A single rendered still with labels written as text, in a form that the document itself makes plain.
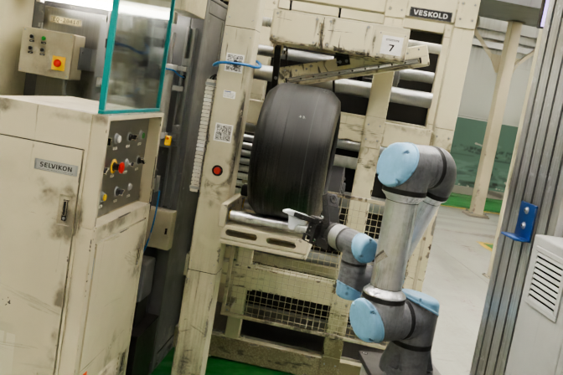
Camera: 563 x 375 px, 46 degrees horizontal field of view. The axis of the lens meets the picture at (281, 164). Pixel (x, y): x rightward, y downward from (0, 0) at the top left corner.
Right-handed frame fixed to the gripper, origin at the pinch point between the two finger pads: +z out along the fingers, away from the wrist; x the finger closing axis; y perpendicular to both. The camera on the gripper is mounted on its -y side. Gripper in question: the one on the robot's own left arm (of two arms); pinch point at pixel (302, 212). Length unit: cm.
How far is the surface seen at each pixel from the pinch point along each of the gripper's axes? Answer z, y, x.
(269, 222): 48, 13, 22
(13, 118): 55, -3, -81
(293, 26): 79, -69, 26
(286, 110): 43, -32, 12
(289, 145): 36.0, -19.2, 12.6
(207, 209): 72, 17, 6
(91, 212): 35, 19, -55
